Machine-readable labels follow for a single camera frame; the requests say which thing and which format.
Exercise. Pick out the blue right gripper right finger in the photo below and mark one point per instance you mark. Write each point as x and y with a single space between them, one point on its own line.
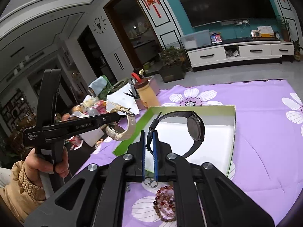
155 142

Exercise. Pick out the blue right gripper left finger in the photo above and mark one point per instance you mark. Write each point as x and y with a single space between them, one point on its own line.
143 142

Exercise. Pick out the beige wrist watch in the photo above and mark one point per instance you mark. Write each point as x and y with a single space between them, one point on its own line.
118 133

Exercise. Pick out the black wrist watch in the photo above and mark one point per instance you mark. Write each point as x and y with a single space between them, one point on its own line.
195 128

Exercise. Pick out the left hand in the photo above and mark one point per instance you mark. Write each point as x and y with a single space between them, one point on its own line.
33 165

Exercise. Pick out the tan bottle brown lid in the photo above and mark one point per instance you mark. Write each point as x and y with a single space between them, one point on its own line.
145 91

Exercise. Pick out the white paper sheet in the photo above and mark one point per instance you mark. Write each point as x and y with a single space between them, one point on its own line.
120 98

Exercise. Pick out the pink snack box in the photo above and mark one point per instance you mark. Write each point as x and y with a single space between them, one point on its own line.
100 107

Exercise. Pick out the green white shallow box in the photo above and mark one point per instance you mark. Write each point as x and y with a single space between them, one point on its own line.
217 125

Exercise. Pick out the tan quilted jacket sleeve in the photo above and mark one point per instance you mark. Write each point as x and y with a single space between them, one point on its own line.
20 195

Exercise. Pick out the potted plant in black planter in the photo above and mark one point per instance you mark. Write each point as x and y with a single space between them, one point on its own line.
173 64

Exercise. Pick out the white tv cabinet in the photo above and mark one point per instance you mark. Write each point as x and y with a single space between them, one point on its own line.
240 52

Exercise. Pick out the purple floral tablecloth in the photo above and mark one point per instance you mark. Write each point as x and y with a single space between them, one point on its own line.
267 157

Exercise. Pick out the clear plastic storage bin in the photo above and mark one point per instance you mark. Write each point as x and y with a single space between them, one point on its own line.
196 40

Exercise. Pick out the large black television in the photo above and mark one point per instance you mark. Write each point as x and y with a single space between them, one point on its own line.
200 12

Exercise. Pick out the yellow white box on cabinet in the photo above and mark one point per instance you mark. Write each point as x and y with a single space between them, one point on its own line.
266 31

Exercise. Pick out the potted plant by cabinet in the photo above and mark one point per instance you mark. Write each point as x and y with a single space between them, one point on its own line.
284 26

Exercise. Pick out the black wall clock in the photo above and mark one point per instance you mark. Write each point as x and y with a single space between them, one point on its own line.
99 25

